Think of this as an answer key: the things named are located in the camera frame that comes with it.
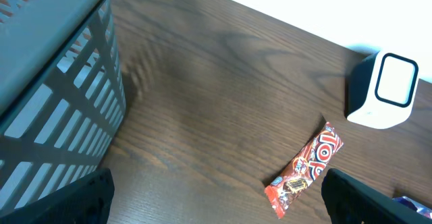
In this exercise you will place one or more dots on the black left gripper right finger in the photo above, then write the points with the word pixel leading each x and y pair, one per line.
pixel 348 200

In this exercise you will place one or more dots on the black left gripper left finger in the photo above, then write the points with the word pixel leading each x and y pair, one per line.
pixel 86 200

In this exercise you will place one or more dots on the red blue noodle packet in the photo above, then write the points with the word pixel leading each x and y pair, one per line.
pixel 414 205

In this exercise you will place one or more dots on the red Top chocolate bar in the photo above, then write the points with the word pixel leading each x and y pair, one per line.
pixel 303 169

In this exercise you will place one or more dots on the grey plastic mesh basket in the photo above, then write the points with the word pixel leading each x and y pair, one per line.
pixel 62 97

